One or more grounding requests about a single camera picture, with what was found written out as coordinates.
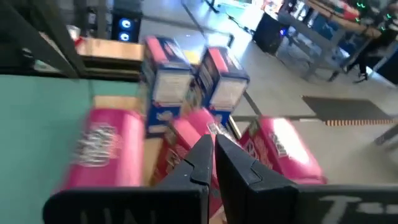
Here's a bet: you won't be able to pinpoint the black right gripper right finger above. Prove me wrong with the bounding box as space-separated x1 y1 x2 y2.
215 134 297 224

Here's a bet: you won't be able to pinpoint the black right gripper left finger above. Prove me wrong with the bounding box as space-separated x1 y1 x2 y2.
157 134 216 188

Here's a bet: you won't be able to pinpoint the pink cereal box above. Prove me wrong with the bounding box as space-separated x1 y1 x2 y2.
238 115 327 185
150 108 224 218
58 107 147 190

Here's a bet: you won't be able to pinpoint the blue cereal box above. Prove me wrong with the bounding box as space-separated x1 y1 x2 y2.
195 46 251 122
139 35 193 138

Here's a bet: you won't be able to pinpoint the wooden board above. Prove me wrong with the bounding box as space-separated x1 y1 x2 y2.
93 95 165 187

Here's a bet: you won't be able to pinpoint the dark floor mat striped edge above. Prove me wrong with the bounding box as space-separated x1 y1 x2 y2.
301 95 398 127

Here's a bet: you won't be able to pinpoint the black cabinet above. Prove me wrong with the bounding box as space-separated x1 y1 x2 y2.
252 12 292 55

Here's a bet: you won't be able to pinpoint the black computer case blue lights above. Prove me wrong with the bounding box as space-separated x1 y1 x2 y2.
110 9 144 44

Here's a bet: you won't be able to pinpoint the green table mat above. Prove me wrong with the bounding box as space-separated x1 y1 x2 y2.
0 74 141 224

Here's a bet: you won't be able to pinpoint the grey workbench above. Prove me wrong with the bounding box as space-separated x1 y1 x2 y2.
276 9 352 82

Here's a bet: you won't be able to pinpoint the person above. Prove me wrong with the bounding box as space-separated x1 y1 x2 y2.
343 18 398 85

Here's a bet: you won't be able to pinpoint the black metal table frame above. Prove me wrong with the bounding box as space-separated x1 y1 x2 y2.
0 0 88 78

